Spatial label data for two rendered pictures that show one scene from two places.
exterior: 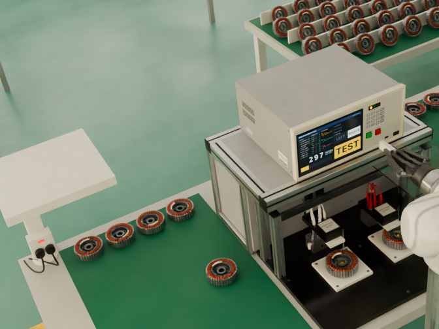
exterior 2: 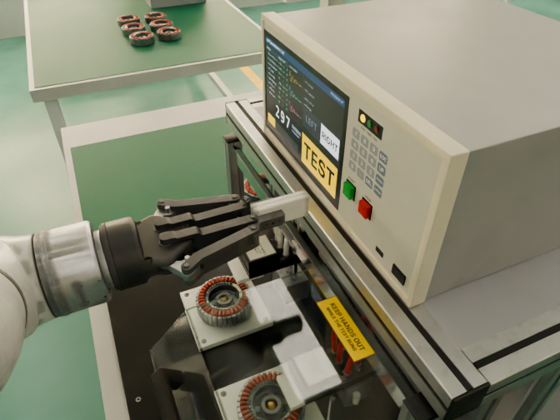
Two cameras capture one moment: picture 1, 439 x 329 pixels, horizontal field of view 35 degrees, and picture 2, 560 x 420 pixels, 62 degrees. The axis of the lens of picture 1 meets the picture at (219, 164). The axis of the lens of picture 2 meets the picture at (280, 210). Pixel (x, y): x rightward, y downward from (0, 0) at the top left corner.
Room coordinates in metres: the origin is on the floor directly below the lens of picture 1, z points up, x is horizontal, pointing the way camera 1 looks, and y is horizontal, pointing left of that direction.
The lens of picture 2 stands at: (1.76, -0.98, 1.54)
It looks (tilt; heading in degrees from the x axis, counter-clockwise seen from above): 39 degrees down; 89
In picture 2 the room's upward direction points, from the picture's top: straight up
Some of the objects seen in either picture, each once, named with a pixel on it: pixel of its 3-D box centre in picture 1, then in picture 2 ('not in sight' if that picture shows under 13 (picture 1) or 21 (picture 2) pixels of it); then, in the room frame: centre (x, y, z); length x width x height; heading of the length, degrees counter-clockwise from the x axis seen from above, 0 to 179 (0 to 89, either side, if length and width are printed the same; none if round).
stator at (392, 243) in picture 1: (398, 235); not in sight; (1.75, -0.59, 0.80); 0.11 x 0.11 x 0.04
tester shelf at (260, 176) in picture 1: (316, 139); (419, 177); (2.00, -0.36, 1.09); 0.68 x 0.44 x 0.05; 112
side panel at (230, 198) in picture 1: (231, 200); not in sight; (1.95, -0.03, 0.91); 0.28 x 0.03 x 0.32; 22
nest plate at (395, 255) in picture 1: (398, 241); not in sight; (1.75, -0.59, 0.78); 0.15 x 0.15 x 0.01; 22
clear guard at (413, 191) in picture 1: (419, 174); (302, 369); (1.79, -0.67, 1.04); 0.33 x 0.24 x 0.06; 22
